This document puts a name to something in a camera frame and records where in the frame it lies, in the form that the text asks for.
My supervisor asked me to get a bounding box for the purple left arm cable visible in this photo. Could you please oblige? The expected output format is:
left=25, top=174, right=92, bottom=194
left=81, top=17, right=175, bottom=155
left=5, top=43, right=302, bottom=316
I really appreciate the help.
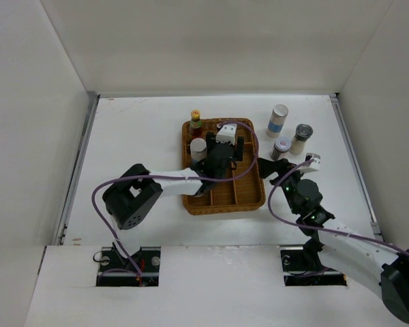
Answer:
left=91, top=121, right=259, bottom=283

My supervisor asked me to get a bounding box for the silver lid white spice bottle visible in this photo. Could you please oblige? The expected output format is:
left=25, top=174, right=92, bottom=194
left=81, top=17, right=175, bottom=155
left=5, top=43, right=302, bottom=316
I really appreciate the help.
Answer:
left=190, top=138, right=207, bottom=165

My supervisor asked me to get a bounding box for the small jar red label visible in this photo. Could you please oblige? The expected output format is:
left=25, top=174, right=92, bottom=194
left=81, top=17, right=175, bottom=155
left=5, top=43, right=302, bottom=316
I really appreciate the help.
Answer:
left=270, top=136, right=292, bottom=161

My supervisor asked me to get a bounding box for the red sauce bottle yellow cap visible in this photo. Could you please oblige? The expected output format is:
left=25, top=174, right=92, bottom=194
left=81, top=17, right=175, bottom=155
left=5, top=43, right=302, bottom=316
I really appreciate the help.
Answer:
left=190, top=110, right=203, bottom=138

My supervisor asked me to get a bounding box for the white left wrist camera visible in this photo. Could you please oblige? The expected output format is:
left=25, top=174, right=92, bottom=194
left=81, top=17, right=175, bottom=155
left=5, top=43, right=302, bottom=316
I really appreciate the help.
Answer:
left=215, top=123, right=237, bottom=146

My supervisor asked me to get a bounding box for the grey lid salt grinder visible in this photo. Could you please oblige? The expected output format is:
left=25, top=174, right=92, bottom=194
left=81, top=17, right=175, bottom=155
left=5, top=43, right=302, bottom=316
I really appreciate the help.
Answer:
left=290, top=124, right=314, bottom=155

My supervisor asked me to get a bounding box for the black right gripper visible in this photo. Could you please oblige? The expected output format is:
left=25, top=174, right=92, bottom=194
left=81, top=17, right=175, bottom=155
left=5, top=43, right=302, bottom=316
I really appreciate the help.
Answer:
left=258, top=157, right=309, bottom=215

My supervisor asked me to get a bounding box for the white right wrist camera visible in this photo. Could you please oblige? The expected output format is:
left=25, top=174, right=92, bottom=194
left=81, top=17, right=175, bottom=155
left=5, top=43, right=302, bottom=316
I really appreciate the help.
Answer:
left=302, top=153, right=321, bottom=173

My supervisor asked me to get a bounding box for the metal table edge rail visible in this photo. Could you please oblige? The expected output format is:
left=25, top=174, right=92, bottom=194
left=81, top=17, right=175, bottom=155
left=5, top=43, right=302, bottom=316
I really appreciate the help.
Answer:
left=52, top=91, right=100, bottom=245

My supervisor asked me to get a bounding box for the silver lid blue label bottle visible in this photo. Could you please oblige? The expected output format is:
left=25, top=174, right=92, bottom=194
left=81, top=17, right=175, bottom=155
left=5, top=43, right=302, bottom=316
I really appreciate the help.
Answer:
left=266, top=104, right=289, bottom=138

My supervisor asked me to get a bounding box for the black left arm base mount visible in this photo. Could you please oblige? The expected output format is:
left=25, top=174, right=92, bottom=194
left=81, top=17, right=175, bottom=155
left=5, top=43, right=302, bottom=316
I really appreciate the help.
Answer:
left=93, top=245, right=161, bottom=287

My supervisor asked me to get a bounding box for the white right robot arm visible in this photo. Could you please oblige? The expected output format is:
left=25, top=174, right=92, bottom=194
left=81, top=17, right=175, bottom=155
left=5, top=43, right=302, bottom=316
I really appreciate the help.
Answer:
left=253, top=153, right=409, bottom=324

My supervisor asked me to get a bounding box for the brown wicker divided basket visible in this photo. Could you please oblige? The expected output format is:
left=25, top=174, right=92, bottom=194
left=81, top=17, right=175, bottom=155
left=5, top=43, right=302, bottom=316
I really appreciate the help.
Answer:
left=182, top=118, right=265, bottom=215

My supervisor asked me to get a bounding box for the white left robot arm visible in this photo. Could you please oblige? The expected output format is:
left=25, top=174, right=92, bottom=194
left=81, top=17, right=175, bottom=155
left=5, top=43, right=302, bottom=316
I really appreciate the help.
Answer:
left=102, top=132, right=244, bottom=232

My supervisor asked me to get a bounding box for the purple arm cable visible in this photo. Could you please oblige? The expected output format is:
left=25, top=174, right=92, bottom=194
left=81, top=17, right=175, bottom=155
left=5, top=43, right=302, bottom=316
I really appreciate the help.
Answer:
left=91, top=121, right=259, bottom=283
left=267, top=159, right=409, bottom=263

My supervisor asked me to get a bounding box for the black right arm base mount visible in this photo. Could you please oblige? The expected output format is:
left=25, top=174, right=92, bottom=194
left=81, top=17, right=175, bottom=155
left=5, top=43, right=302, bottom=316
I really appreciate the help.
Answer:
left=279, top=241, right=347, bottom=287

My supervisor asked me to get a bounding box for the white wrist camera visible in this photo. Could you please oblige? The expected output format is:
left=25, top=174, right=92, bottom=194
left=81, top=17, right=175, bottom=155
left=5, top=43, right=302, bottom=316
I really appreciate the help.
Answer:
left=302, top=153, right=321, bottom=173
left=215, top=123, right=237, bottom=146

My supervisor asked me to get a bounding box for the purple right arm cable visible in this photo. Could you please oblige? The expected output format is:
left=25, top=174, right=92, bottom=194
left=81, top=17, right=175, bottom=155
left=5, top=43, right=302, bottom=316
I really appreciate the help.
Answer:
left=267, top=159, right=409, bottom=263

